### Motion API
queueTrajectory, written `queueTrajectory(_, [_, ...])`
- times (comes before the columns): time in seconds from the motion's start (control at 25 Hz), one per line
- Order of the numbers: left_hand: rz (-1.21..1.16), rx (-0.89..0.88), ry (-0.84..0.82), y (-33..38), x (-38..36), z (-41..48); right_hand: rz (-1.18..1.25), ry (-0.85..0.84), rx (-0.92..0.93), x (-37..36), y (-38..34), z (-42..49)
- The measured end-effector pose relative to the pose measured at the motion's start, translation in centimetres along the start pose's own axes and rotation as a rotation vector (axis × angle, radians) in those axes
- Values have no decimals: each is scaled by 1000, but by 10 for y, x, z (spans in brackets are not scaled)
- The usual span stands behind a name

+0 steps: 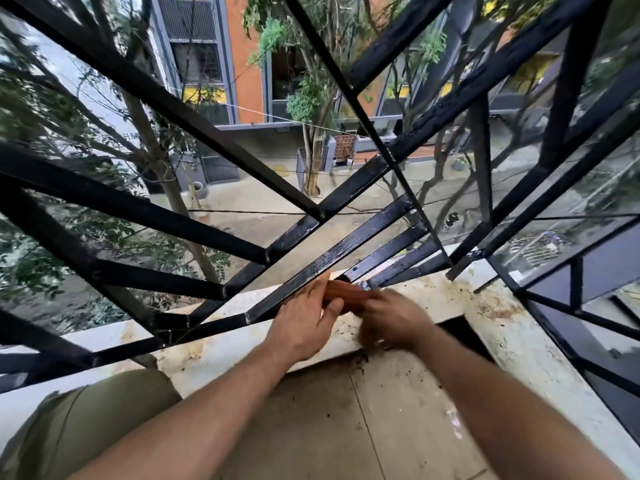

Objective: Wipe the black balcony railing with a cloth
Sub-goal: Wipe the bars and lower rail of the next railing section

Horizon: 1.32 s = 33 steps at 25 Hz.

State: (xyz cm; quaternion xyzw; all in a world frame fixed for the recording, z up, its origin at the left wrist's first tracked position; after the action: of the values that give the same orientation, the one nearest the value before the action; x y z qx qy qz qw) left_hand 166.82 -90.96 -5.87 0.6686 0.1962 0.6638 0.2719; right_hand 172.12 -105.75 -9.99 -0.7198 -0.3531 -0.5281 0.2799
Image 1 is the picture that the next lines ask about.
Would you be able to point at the person's right hand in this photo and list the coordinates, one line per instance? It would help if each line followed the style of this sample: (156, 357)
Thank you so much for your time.
(400, 322)

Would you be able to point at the person's left hand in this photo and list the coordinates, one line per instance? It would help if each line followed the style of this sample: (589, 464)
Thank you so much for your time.
(295, 329)

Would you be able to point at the person's right fingers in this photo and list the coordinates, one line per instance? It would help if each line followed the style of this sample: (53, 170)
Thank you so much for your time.
(372, 319)

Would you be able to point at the person's left thumb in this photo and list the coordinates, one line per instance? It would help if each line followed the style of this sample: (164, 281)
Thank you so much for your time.
(332, 314)

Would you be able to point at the person's right forearm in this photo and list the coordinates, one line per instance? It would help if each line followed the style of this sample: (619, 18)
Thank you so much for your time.
(500, 419)

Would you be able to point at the person's left forearm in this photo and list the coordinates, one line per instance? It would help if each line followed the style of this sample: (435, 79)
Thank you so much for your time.
(200, 419)

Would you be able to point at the slim tree with green leaves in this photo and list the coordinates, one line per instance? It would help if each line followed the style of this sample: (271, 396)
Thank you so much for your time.
(313, 159)

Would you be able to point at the grey pot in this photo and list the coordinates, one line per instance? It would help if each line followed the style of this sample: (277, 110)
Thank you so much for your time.
(199, 189)

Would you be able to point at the leaning tree with thin trunk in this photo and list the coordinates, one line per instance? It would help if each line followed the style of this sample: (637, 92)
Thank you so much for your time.
(167, 179)

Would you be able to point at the black metal window grille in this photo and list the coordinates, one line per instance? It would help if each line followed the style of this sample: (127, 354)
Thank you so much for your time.
(125, 204)

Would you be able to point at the orange and grey building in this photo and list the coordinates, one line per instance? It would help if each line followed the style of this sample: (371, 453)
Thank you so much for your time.
(247, 69)

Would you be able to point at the olive green trousers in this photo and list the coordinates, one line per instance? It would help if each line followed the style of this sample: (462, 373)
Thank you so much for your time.
(75, 424)

